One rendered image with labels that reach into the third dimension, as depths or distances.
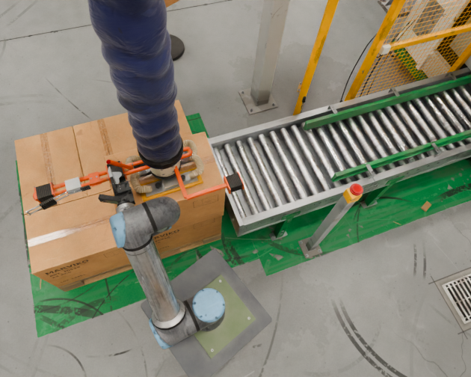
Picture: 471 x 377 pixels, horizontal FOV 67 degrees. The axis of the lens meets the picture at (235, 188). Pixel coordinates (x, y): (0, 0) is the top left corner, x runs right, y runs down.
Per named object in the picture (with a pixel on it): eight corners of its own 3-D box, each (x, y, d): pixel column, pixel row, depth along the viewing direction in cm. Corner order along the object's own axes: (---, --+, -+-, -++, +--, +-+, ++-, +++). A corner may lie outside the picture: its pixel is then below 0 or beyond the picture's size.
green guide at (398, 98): (466, 72, 305) (473, 64, 297) (474, 81, 301) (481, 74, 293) (298, 120, 272) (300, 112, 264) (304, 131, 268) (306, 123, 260)
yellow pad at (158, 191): (197, 168, 203) (196, 164, 199) (203, 183, 199) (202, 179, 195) (138, 186, 196) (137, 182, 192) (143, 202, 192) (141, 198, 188)
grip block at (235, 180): (238, 176, 190) (238, 170, 186) (244, 189, 187) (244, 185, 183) (223, 180, 189) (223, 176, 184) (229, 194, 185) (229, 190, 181)
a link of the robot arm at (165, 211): (176, 186, 129) (164, 211, 193) (143, 200, 125) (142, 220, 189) (188, 215, 128) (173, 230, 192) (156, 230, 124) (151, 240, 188)
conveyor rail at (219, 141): (454, 82, 320) (467, 66, 303) (457, 87, 317) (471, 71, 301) (208, 152, 272) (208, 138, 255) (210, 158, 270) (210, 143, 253)
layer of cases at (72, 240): (182, 130, 311) (179, 99, 276) (221, 233, 271) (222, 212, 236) (39, 168, 287) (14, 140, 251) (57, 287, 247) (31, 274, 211)
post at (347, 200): (312, 241, 287) (356, 185, 198) (315, 249, 285) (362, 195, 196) (304, 244, 286) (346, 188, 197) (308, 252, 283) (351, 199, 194)
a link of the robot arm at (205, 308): (228, 316, 176) (232, 311, 160) (196, 333, 170) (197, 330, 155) (214, 287, 181) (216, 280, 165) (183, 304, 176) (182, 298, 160)
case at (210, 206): (205, 164, 251) (205, 131, 215) (223, 215, 235) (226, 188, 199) (119, 188, 239) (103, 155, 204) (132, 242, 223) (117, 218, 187)
